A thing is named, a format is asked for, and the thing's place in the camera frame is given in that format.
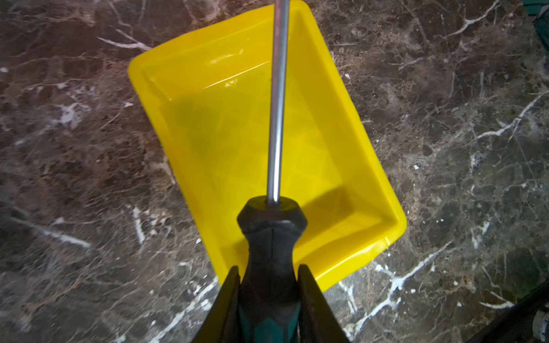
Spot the green black handled screwdriver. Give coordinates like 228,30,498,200
237,1,307,342

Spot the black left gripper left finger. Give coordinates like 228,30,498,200
192,266,241,343

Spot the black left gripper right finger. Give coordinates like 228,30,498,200
297,264,350,343

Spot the yellow plastic bin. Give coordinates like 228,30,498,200
129,1,407,290

